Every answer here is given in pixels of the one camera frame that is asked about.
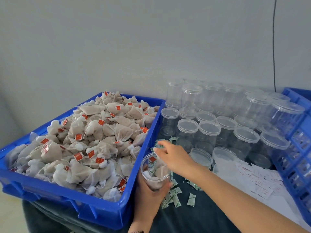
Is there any person's left hand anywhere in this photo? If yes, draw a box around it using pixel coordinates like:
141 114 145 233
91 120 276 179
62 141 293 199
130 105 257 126
133 170 173 224

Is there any person's right hand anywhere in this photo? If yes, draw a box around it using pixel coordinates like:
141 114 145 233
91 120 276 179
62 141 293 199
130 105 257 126
152 140 201 182

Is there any clear jar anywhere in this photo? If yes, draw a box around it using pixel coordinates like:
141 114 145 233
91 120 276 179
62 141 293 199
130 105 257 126
141 153 172 191

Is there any white mesh tea bag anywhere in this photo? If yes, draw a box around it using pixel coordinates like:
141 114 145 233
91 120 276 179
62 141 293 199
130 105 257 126
145 162 169 188

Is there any pile of green desiccant packets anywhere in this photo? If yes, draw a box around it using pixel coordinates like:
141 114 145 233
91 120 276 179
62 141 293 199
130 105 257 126
155 137 199 209

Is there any group of lidded jars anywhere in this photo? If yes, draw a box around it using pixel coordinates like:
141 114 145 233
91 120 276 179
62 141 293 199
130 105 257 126
160 79 306 169

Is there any pile of tea bags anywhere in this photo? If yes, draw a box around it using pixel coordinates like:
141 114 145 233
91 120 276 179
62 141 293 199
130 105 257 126
5 91 161 202

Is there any pile of white label papers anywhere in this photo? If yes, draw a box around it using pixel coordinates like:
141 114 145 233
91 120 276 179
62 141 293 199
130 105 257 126
214 160 311 226

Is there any blue slatted crate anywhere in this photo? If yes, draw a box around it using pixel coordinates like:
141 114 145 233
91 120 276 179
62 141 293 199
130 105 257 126
272 87 311 226

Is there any person's right forearm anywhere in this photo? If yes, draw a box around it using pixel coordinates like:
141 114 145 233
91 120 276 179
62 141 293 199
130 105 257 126
192 165 311 233

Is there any blue plastic tray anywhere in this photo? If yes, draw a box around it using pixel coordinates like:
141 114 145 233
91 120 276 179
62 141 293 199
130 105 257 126
0 92 166 230

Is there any black cable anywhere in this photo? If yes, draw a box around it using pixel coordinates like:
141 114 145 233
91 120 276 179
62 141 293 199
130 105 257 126
271 0 278 93

